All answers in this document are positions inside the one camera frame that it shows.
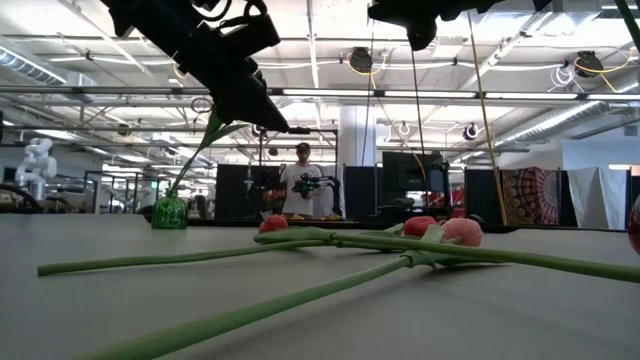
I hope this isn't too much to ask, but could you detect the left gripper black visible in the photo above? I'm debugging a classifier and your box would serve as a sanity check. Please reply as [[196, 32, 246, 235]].
[[172, 14, 290, 134]]

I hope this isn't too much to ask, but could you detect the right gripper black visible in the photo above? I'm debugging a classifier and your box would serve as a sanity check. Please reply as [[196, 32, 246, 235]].
[[367, 0, 501, 51]]

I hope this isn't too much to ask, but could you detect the red artificial tulip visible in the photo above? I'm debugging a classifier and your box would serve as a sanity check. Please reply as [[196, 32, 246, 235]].
[[36, 215, 439, 278], [253, 214, 640, 284]]

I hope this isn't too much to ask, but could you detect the green glass vase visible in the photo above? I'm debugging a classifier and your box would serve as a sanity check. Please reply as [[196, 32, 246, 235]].
[[151, 188, 189, 231]]

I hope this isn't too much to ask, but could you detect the long ceiling light strip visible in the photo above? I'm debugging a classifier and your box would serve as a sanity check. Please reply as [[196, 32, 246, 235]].
[[487, 91, 579, 100], [384, 90, 476, 99], [272, 88, 374, 97], [585, 92, 640, 101]]

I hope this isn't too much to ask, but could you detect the black partition curtain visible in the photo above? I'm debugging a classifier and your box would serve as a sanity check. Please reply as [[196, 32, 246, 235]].
[[215, 163, 337, 221], [463, 167, 503, 226], [343, 165, 377, 221]]

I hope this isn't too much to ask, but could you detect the person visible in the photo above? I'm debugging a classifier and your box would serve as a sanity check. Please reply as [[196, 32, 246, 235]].
[[279, 142, 324, 219]]

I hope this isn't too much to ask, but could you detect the white square pillar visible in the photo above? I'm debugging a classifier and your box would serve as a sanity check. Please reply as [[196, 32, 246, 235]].
[[338, 103, 377, 169]]

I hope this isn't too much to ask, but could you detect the black monitor screen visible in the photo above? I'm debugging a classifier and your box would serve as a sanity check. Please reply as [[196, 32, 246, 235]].
[[382, 151, 446, 194]]

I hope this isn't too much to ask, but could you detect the red patterned tapestry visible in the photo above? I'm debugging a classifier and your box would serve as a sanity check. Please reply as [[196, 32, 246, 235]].
[[501, 167, 561, 227]]

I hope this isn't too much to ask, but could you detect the white hanging cloth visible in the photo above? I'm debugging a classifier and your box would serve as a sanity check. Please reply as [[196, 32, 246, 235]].
[[567, 167, 632, 230]]

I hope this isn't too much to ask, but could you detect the black metal frame rig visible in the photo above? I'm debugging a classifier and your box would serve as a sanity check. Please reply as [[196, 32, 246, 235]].
[[257, 127, 340, 221]]

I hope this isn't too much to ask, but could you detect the black hanging cable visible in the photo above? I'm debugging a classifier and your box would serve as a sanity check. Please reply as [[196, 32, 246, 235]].
[[410, 48, 430, 211]]

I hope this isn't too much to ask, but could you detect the yellow hanging cable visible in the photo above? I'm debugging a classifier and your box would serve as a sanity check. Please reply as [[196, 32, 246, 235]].
[[466, 9, 508, 226]]

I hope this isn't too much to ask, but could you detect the silver ventilation duct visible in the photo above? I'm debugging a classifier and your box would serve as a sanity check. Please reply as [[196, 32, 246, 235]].
[[0, 45, 99, 90]]

